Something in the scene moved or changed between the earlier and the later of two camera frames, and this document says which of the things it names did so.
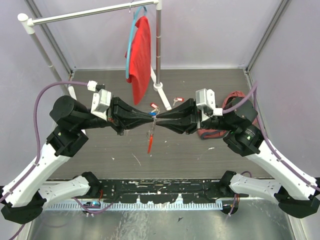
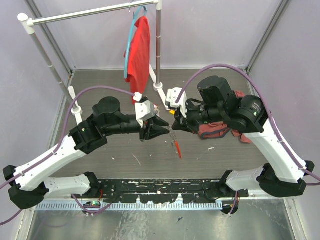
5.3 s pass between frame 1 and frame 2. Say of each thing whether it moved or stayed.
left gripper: moved
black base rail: stayed
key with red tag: stayed
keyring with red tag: moved
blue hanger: stayed
